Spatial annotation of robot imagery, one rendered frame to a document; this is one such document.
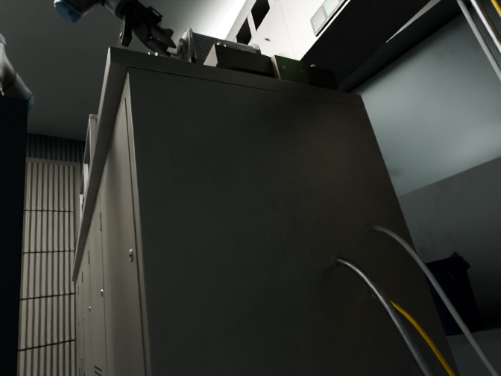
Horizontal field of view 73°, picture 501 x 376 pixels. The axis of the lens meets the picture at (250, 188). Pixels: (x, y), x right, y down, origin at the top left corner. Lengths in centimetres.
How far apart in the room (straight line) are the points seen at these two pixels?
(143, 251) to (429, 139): 298
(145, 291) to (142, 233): 9
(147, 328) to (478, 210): 282
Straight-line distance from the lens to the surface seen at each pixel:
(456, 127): 325
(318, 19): 118
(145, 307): 54
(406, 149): 338
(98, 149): 97
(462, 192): 315
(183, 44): 122
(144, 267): 54
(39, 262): 413
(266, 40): 143
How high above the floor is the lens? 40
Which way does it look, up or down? 19 degrees up
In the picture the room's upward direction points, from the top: 11 degrees counter-clockwise
